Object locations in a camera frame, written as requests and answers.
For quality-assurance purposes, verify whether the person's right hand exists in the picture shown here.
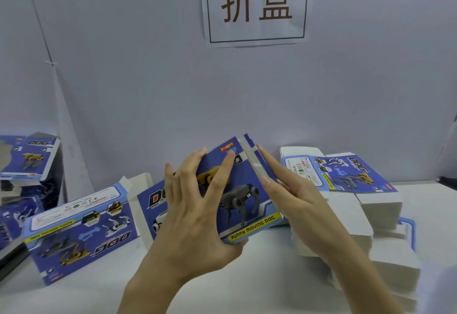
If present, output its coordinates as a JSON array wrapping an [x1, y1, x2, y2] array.
[[256, 145, 363, 263]]

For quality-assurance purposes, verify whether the person's left hand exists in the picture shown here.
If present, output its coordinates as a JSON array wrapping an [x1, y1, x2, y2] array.
[[125, 147, 248, 298]]

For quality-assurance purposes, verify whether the blue dog-print cardboard box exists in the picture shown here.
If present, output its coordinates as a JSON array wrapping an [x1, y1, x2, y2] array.
[[136, 133, 288, 245], [21, 173, 154, 286]]

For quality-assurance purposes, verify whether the stack of boxes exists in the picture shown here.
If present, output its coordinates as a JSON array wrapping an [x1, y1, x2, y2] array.
[[278, 146, 422, 311]]

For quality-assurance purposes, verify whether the pile of blue boxes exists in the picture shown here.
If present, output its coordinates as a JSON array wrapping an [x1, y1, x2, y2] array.
[[0, 132, 64, 254]]

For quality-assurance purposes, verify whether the person's left forearm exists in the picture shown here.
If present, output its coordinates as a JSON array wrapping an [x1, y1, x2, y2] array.
[[118, 276, 188, 314]]

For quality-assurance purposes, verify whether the person's right forearm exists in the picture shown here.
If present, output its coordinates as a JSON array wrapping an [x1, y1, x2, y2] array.
[[325, 237, 406, 314]]

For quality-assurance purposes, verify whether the white paper wall sign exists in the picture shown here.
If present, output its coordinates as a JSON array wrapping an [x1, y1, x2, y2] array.
[[199, 0, 313, 47]]

